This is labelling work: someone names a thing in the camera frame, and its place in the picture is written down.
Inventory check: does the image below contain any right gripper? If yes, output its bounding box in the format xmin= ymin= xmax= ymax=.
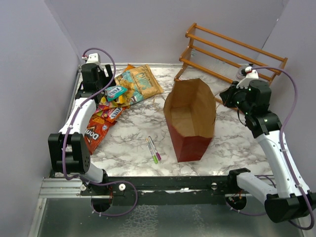
xmin=221 ymin=80 xmax=254 ymax=115

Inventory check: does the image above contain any red brown paper bag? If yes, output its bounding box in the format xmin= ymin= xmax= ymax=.
xmin=161 ymin=78 xmax=217 ymax=162

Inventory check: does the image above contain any gold foil snack bag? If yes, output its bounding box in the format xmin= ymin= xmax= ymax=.
xmin=115 ymin=64 xmax=163 ymax=107

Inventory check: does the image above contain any yellow kettle chips bag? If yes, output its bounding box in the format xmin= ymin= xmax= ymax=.
xmin=126 ymin=64 xmax=135 ymax=70

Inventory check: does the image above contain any teal white snack bag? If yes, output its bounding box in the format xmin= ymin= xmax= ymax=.
xmin=105 ymin=85 xmax=128 ymax=101

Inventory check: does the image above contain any colourful orange candy bag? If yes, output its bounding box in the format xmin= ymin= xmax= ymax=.
xmin=95 ymin=107 xmax=126 ymax=123

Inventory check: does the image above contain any red doritos chip bag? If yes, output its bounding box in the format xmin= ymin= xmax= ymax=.
xmin=84 ymin=115 xmax=116 ymax=155

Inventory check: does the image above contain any yellow m&m's packet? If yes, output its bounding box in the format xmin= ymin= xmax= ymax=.
xmin=114 ymin=94 xmax=128 ymax=105

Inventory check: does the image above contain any orange white snack box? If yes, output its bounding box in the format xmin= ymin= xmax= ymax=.
xmin=95 ymin=96 xmax=119 ymax=113

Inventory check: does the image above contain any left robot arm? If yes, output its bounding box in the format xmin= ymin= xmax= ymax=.
xmin=48 ymin=63 xmax=116 ymax=195

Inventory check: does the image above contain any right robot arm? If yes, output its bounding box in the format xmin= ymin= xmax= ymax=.
xmin=220 ymin=79 xmax=316 ymax=223

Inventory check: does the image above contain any wooden shelf rack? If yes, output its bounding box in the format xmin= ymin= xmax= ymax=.
xmin=174 ymin=22 xmax=288 ymax=102

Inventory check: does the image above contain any purple cap marker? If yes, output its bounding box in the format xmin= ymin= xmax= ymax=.
xmin=149 ymin=136 xmax=161 ymax=161

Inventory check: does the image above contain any green cap marker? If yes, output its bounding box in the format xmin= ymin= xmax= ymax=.
xmin=146 ymin=138 xmax=158 ymax=164

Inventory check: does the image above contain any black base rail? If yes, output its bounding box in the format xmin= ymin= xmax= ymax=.
xmin=49 ymin=170 xmax=262 ymax=205

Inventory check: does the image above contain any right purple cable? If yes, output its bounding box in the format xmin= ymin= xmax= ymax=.
xmin=226 ymin=66 xmax=316 ymax=232

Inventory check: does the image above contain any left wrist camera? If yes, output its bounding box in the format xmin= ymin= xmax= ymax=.
xmin=82 ymin=53 xmax=102 ymax=68

